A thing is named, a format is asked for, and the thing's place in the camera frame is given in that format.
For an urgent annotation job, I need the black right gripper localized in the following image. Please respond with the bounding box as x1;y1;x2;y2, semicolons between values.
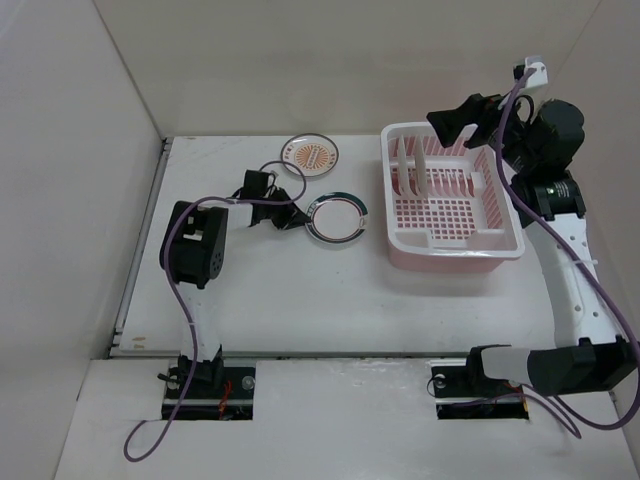
426;88;538;174

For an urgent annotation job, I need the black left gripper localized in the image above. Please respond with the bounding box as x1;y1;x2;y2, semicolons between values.
260;187;310;231

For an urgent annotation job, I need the green red rimmed plate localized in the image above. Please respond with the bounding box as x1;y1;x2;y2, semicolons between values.
305;191;369;246

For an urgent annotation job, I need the orange sunburst plate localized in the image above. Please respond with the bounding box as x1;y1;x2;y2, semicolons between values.
280;133;339;178
396;135;412;198

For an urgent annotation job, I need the white plate grey floral emblem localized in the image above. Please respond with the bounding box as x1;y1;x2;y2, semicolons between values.
413;135;428;199

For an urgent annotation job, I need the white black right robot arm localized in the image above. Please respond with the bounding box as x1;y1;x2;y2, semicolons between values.
426;94;637;396

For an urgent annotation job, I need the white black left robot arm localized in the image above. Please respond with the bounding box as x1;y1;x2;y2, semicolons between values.
159;168;311;397

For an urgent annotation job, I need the white pink dish rack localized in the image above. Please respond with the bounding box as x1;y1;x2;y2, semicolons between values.
380;122;525;274

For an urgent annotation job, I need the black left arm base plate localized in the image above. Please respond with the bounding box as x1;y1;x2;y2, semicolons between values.
175;366;256;421

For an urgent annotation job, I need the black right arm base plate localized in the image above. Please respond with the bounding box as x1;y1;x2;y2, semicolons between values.
427;359;529;420

